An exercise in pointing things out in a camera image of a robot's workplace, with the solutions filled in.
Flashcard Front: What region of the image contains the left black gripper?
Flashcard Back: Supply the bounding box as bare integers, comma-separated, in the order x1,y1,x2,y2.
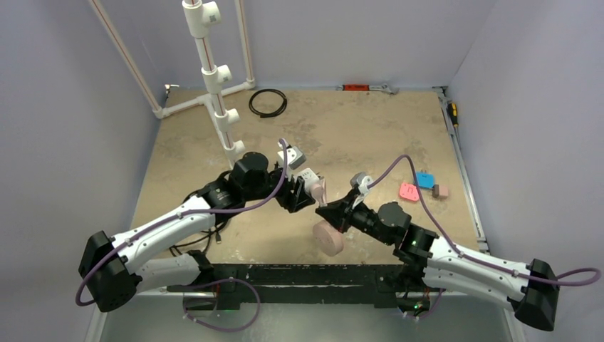
243,162,313,210

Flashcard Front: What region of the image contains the coral pink square plug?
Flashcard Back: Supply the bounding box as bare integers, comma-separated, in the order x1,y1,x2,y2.
399,182,420,202

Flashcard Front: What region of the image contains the blue plug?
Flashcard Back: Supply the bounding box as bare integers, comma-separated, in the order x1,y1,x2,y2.
414,172,436,190

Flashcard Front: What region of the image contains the small pink brown plug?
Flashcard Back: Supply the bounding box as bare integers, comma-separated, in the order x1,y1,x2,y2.
432,184,450,200

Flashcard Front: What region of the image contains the white cube socket adapter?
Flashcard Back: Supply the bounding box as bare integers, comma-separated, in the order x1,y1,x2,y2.
297,167,321,187

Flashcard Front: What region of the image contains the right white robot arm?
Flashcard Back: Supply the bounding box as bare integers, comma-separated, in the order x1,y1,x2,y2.
315,197,560,331

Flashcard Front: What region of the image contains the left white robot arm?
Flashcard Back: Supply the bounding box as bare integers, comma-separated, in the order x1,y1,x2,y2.
75,148,323,312

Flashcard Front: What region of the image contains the pink round puck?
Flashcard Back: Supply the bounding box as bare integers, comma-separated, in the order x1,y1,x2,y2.
313,220,344,257

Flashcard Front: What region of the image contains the red adjustable wrench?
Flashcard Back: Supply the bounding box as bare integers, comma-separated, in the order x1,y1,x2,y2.
335,83,399,95

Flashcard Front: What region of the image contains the yellow black screwdriver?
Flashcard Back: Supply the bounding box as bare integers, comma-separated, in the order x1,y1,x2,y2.
447,102,459,128

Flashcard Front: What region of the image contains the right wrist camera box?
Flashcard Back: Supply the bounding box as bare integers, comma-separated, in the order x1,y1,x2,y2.
350,172,374,207

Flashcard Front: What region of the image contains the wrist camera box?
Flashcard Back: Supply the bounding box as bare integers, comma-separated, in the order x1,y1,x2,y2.
350,172,374,207
277,145,307,170

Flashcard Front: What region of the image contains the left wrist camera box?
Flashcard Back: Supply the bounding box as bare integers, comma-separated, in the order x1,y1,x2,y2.
277,145,307,170

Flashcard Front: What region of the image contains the black cable ring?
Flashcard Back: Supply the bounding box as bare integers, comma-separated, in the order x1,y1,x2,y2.
249,88,288,118

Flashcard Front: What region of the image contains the black USB cable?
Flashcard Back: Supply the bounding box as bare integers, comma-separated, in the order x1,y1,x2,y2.
167,188,233,254

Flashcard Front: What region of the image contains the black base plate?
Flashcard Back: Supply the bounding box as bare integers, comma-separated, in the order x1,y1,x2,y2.
167,264,425,310

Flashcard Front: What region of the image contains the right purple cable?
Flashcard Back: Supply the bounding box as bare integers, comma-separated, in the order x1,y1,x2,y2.
365,155,602,322

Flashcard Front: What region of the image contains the purple cable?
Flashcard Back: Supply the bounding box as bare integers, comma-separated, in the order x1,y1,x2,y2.
365,155,602,322
75,138,290,333

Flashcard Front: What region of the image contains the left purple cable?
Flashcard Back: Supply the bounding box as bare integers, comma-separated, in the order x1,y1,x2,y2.
75,138,290,333

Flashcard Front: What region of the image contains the aluminium frame rail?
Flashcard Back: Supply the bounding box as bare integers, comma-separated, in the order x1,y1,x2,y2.
434,86,515,303

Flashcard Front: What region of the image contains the white PVC pipe frame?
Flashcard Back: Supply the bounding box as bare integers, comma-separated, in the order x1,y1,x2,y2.
89,1,256,167

